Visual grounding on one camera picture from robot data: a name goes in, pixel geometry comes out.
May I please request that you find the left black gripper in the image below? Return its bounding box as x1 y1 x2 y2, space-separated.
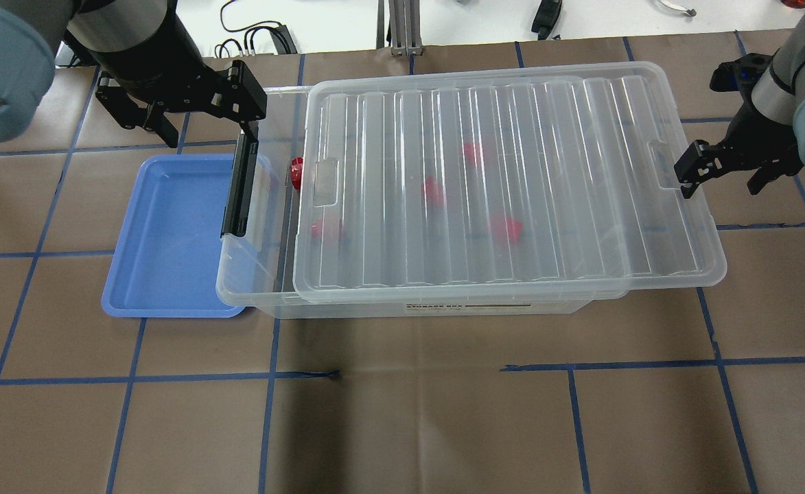
95 14 268 238

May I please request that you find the black box latch handle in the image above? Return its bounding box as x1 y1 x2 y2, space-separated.
221 132 259 238

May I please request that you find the red block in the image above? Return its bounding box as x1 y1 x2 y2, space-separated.
421 176 445 207
310 217 345 243
462 143 486 169
488 216 524 245
289 156 304 191

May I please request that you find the black cable bundle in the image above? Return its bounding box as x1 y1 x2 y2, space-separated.
214 0 286 59

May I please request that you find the clear plastic box lid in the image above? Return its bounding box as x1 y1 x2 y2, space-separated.
292 60 727 303

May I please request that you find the blue plastic tray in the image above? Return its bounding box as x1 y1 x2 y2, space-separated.
101 154 242 318

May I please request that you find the aluminium frame post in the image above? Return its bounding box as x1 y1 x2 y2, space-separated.
376 1 423 56

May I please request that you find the black handheld device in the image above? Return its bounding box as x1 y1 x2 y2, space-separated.
531 0 564 40

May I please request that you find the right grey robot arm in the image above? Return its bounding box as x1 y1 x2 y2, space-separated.
674 13 805 199

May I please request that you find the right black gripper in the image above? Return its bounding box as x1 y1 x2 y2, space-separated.
674 103 804 200

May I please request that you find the clear plastic storage box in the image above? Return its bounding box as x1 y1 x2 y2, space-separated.
217 80 631 319

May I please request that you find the black power adapter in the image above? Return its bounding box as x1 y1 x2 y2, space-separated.
270 25 299 54

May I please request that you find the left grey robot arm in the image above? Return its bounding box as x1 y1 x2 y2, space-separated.
0 1 268 237

